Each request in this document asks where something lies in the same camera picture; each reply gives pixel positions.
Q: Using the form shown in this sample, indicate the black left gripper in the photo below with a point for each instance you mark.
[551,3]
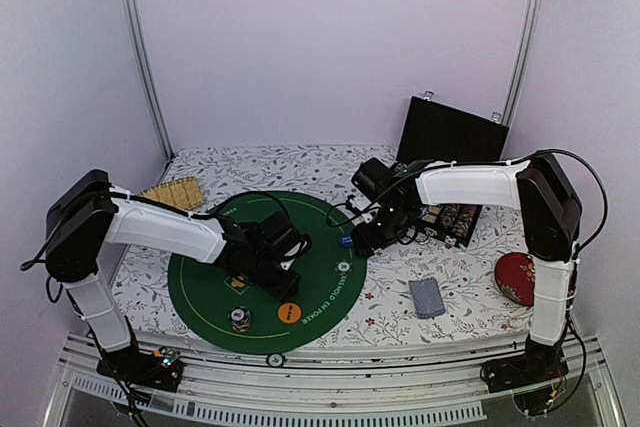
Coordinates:
[285,289]

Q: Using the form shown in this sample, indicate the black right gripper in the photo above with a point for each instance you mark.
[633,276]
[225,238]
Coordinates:
[368,243]

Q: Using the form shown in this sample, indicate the orange big blind button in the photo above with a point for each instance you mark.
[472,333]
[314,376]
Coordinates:
[289,313]

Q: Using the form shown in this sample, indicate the small chip stack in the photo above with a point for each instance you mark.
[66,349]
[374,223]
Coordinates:
[343,267]

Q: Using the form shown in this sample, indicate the blue small blind button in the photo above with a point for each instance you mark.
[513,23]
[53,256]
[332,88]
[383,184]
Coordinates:
[346,241]

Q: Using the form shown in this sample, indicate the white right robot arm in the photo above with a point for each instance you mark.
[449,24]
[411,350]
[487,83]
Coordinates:
[551,212]

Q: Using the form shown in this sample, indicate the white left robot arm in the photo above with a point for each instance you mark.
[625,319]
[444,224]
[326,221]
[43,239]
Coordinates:
[94,214]

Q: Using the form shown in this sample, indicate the boxed card deck in case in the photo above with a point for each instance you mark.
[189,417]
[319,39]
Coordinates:
[429,215]

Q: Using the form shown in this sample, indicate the inner right chip row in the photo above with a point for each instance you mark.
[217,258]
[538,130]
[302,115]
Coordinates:
[449,225]

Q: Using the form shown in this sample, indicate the green round poker mat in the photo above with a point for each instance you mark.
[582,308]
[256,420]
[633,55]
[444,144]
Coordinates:
[203,295]

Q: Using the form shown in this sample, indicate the black poker chip case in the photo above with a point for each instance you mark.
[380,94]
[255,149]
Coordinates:
[433,131]

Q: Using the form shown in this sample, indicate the floral white tablecloth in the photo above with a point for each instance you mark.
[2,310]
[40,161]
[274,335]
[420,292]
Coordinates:
[384,313]

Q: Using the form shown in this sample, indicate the blue checked card deck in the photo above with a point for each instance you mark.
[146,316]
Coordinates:
[427,298]

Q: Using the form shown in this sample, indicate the woven bamboo tray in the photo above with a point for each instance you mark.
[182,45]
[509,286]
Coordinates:
[184,194]

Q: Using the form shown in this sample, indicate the red floral bowl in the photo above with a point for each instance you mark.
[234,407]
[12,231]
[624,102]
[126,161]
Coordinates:
[514,275]

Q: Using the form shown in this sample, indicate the aluminium right corner post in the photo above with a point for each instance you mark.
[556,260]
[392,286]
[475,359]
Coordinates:
[531,16]

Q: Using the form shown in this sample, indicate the aluminium corner post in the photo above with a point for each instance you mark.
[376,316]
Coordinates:
[133,19]
[531,16]

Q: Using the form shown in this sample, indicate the aluminium left corner post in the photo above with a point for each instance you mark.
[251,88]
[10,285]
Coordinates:
[133,19]

